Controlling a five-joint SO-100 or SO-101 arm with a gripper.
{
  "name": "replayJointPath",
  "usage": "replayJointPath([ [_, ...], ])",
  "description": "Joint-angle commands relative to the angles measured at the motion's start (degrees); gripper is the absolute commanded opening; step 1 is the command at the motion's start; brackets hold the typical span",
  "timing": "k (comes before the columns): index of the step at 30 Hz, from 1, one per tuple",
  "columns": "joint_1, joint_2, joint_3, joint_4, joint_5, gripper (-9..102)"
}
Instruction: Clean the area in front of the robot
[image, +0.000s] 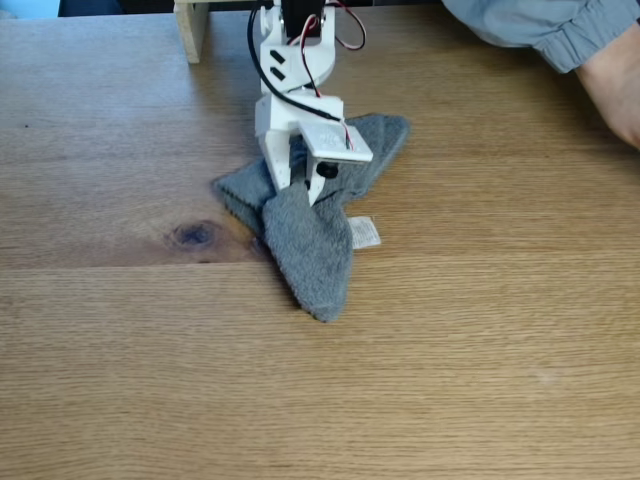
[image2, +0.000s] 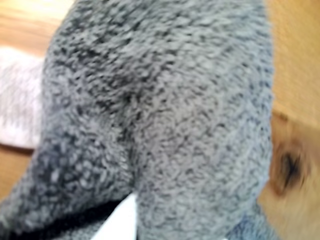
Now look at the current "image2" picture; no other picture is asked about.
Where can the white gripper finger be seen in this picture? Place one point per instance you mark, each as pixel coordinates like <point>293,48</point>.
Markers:
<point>117,220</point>

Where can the grey terry cloth with label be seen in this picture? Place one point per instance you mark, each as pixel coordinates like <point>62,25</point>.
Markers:
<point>160,112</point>

